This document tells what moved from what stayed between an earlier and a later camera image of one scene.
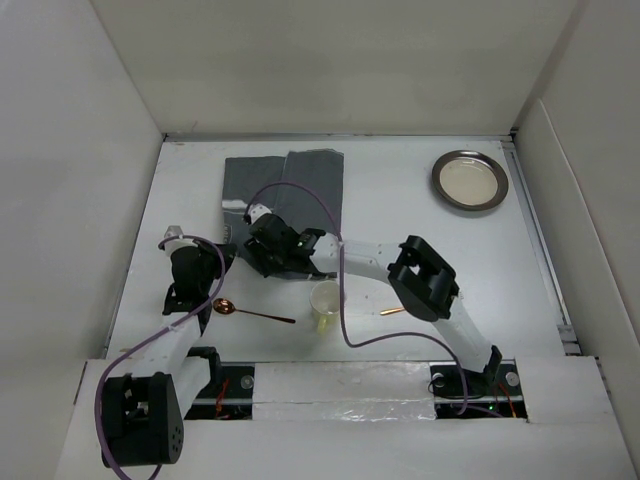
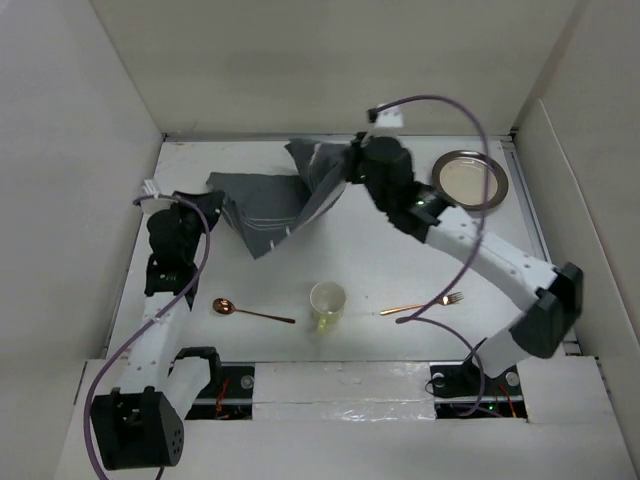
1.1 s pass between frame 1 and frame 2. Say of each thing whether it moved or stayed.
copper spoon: stayed
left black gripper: moved
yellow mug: stayed
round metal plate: stayed
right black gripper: moved
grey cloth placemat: moved
